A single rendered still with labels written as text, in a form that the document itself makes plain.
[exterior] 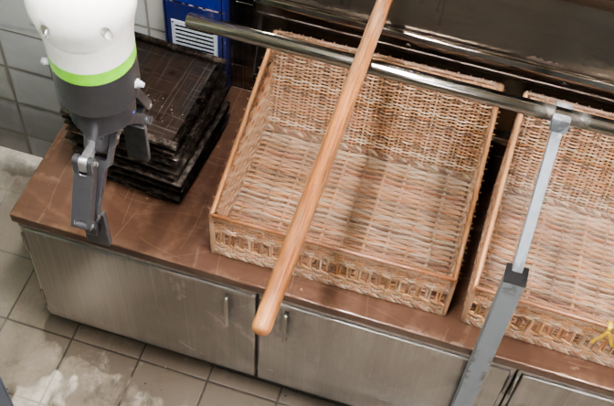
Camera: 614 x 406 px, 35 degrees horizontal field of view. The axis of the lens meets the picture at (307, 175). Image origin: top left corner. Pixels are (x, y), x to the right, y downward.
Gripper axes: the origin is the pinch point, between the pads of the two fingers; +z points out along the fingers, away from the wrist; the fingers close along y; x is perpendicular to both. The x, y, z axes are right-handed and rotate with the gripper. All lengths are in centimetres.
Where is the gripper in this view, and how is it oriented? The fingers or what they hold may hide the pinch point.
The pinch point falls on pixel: (119, 193)
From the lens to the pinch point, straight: 127.0
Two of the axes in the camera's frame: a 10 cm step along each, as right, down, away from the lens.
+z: -0.5, 5.8, 8.1
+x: 9.6, 2.4, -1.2
